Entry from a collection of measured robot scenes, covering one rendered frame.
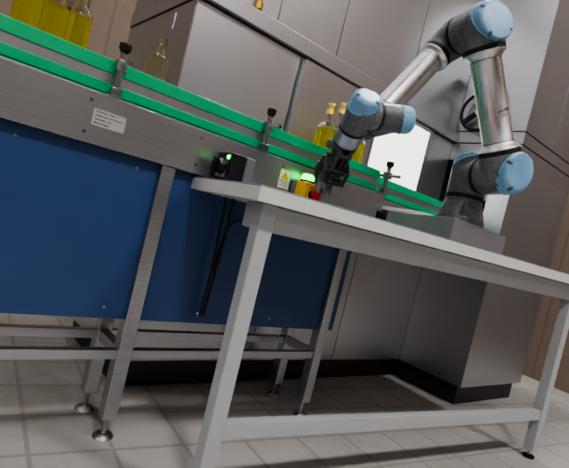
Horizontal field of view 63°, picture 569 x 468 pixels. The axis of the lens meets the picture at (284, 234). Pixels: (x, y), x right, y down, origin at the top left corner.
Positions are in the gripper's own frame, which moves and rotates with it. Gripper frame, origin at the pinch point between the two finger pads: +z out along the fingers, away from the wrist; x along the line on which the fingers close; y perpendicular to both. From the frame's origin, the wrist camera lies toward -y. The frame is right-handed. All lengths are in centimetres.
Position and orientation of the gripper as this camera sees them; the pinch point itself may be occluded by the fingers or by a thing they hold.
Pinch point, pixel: (320, 189)
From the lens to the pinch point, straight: 144.6
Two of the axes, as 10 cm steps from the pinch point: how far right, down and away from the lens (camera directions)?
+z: -2.8, 6.4, 7.1
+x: 9.6, 2.3, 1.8
